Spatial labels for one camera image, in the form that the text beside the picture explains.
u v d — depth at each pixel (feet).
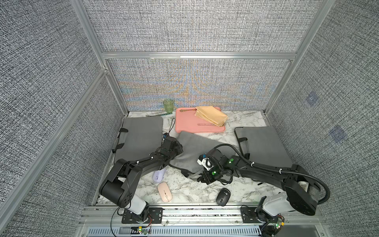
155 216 2.41
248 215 2.40
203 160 2.47
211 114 3.90
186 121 3.72
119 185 1.46
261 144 3.20
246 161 1.83
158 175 2.77
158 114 3.86
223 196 2.56
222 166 2.09
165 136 2.73
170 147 2.32
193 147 3.10
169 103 3.86
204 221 2.39
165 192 2.60
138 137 3.30
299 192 1.34
